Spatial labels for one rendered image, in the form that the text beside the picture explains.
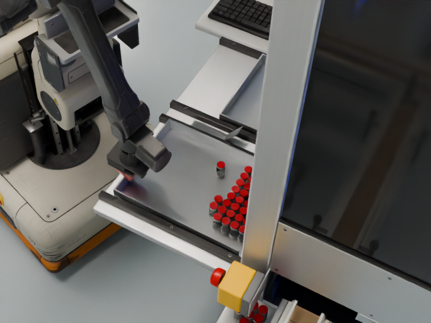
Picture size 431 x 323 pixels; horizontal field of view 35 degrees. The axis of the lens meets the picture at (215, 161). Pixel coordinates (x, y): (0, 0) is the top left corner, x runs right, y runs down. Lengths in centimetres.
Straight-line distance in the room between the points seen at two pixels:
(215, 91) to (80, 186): 76
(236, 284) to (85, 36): 57
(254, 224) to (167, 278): 127
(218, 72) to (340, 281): 83
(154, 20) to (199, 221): 192
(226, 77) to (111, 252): 97
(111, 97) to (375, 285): 63
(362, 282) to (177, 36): 223
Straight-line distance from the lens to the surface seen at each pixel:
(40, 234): 240
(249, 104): 188
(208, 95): 190
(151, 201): 168
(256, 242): 138
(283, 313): 150
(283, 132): 108
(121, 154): 160
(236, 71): 197
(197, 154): 177
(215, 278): 143
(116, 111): 144
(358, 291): 136
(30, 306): 258
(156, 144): 150
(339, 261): 130
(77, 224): 241
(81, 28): 132
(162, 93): 310
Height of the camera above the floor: 228
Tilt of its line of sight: 53 degrees down
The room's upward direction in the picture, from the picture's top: 3 degrees clockwise
